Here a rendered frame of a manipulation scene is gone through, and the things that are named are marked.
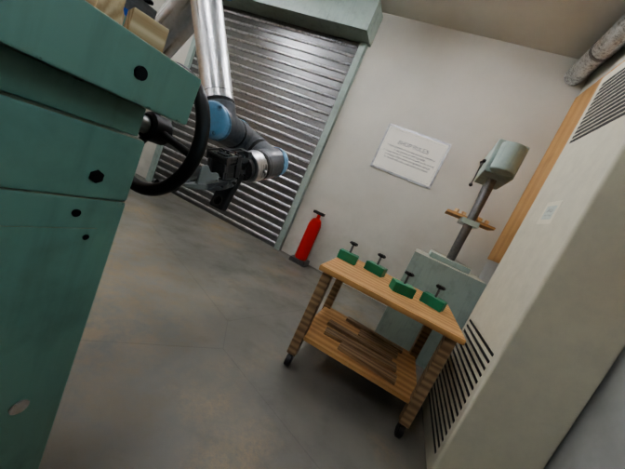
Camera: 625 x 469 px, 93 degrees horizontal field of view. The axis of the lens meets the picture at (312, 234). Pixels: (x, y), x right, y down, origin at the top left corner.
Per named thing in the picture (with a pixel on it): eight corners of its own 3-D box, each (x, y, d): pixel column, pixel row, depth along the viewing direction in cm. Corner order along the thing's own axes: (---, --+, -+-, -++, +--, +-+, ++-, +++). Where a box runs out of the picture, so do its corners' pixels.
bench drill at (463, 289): (433, 349, 246) (531, 171, 222) (436, 384, 188) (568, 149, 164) (380, 319, 261) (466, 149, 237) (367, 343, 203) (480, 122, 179)
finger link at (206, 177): (182, 164, 65) (214, 160, 73) (180, 189, 68) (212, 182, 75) (192, 168, 64) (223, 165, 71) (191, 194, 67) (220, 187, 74)
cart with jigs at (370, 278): (405, 380, 177) (457, 287, 167) (405, 448, 123) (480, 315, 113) (311, 324, 194) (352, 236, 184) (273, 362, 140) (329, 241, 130)
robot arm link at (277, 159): (262, 162, 101) (283, 181, 100) (237, 167, 91) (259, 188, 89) (274, 140, 96) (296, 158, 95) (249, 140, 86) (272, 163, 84)
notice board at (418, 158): (430, 189, 290) (451, 144, 283) (430, 189, 289) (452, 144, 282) (369, 166, 308) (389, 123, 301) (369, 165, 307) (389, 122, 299)
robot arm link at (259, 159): (242, 174, 91) (266, 186, 88) (231, 177, 87) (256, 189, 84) (246, 145, 87) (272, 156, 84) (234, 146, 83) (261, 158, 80)
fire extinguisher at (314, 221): (308, 264, 332) (330, 216, 323) (302, 267, 314) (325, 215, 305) (295, 257, 337) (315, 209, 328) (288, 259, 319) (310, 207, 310)
